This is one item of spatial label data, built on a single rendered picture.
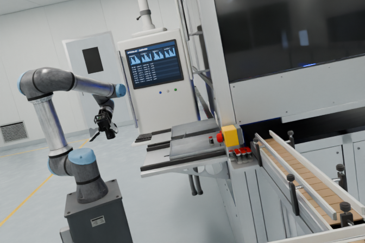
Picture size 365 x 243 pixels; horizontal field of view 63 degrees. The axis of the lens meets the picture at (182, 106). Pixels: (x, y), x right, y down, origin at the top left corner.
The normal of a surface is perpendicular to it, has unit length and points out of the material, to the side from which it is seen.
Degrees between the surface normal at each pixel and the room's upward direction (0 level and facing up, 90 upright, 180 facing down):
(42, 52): 90
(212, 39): 90
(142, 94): 90
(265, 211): 90
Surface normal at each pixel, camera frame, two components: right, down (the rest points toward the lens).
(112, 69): 0.02, 0.18
